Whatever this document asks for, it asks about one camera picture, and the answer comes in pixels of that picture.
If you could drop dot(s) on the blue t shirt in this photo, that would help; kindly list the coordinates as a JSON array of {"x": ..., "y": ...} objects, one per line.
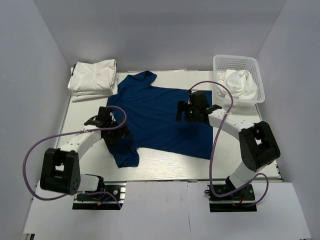
[{"x": 151, "y": 118}]

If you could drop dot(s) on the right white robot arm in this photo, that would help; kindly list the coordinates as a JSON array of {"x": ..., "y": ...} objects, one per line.
[{"x": 258, "y": 146}]

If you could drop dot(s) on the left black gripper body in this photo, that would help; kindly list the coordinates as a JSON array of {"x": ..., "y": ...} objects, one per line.
[{"x": 116, "y": 134}]

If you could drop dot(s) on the white t shirt stack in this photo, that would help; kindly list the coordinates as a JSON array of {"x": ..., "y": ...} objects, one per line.
[{"x": 93, "y": 80}]

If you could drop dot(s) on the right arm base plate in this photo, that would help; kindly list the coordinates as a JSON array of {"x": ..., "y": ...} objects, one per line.
[{"x": 242, "y": 201}]

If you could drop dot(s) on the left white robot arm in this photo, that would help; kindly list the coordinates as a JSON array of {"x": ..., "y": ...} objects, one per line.
[{"x": 61, "y": 166}]

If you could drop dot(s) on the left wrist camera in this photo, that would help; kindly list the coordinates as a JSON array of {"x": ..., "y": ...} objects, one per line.
[{"x": 102, "y": 120}]

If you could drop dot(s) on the crumpled white t shirt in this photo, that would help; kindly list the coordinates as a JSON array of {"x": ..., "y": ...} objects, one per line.
[{"x": 240, "y": 83}]

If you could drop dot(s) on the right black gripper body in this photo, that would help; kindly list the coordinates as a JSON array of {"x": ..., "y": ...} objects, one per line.
[{"x": 192, "y": 111}]

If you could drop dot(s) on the white plastic basket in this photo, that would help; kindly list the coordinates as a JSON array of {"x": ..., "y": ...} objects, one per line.
[{"x": 223, "y": 62}]

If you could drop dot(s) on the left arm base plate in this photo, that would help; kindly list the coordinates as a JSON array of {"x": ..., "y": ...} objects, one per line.
[{"x": 111, "y": 198}]

